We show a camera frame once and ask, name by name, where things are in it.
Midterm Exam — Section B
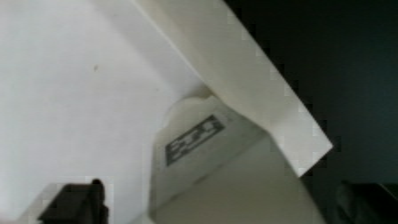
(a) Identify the white leg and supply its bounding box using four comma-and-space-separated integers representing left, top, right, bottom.
149, 97, 318, 224

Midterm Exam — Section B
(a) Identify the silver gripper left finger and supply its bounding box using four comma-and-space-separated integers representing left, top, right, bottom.
37, 179, 108, 224

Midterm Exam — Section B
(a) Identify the white square table top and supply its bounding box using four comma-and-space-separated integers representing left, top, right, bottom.
0, 0, 332, 224

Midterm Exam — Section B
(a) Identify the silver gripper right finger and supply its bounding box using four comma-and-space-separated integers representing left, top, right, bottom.
336, 182, 398, 224

